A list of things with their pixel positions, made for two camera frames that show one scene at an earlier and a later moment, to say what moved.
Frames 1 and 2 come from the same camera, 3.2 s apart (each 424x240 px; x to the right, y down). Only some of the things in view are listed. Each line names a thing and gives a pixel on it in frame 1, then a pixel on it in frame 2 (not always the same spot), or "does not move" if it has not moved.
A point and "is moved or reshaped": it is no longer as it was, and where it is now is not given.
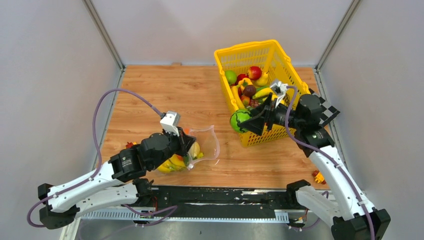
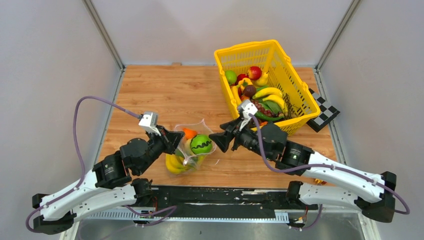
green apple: [231, 76] does not move
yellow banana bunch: [175, 163] is moved or reshaped
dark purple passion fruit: [249, 90] does not move
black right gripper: [255, 124] -> [222, 140]
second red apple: [240, 77] does not move
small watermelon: [239, 115] is moved or reshaped
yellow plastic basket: [270, 57] does not move
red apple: [255, 72] does not move
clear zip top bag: [206, 146] is moved or reshaped
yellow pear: [263, 80] does not move
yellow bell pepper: [243, 83] does not move
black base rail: [220, 202] does not move
